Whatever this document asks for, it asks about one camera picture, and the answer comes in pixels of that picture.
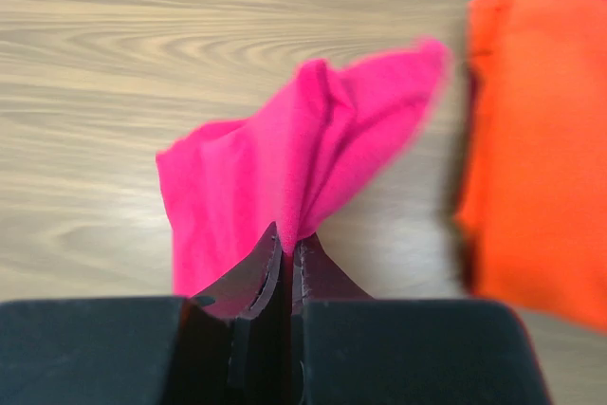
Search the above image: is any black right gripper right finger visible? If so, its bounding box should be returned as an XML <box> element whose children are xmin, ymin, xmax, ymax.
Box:
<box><xmin>291</xmin><ymin>236</ymin><xmax>550</xmax><ymax>405</ymax></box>

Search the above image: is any pink t shirt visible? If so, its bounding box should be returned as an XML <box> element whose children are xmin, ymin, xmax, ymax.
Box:
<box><xmin>156</xmin><ymin>39</ymin><xmax>450</xmax><ymax>297</ymax></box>

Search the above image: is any orange folded t shirt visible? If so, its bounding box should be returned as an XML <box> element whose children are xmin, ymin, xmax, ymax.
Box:
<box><xmin>455</xmin><ymin>0</ymin><xmax>606</xmax><ymax>331</ymax></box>

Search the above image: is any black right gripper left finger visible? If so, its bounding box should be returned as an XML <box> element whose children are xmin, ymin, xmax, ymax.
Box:
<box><xmin>1</xmin><ymin>226</ymin><xmax>285</xmax><ymax>404</ymax></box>

